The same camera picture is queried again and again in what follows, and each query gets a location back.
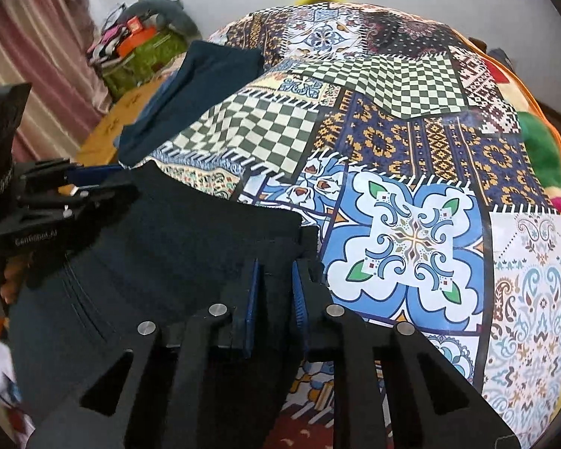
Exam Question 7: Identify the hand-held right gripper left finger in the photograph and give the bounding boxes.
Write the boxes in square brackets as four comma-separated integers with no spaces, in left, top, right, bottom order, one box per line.
[25,259,263,449]

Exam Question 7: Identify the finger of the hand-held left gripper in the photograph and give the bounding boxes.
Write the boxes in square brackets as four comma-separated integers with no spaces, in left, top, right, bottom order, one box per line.
[21,159,123,188]
[25,180,139,226]

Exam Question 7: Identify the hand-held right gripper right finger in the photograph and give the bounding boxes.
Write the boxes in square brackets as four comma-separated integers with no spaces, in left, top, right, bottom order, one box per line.
[291,259,522,449]

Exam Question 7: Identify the black pants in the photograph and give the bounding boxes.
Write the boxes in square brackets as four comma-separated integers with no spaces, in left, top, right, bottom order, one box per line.
[4,163,324,436]

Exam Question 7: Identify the folded dark navy pants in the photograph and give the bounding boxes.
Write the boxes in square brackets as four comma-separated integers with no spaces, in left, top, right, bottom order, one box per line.
[118,40,266,170]

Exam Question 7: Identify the person's left hand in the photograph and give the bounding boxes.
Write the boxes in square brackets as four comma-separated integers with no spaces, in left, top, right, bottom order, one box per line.
[1,263,23,306]

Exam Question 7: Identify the blue jeans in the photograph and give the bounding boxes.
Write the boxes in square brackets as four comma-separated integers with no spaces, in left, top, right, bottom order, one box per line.
[139,74,179,125]

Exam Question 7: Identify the green fabric storage box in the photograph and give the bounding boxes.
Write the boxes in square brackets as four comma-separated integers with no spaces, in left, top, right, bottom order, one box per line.
[100,28,191,102]

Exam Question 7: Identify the pile of clothes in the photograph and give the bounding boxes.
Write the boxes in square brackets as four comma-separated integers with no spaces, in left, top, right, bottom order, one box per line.
[86,4,137,67]

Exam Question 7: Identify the orange flat box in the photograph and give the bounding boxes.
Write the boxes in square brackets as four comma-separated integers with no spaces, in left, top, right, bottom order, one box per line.
[116,25,158,55]

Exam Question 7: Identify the white floral bed sheet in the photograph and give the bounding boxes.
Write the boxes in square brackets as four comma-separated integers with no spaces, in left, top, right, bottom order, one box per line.
[0,337,34,433]

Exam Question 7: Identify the striped pink curtain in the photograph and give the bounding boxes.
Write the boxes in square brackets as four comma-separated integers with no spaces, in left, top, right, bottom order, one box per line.
[0,0,104,165]

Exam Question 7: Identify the patchwork printed blanket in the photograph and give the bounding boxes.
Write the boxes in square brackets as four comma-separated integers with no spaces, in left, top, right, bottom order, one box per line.
[147,0,561,449]

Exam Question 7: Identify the grey plush pillow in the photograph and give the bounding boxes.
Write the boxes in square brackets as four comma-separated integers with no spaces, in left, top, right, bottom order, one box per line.
[124,0,203,42]

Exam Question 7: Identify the orange green fleece blanket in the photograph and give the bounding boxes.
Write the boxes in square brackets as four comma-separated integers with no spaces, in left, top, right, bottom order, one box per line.
[467,37,561,218]

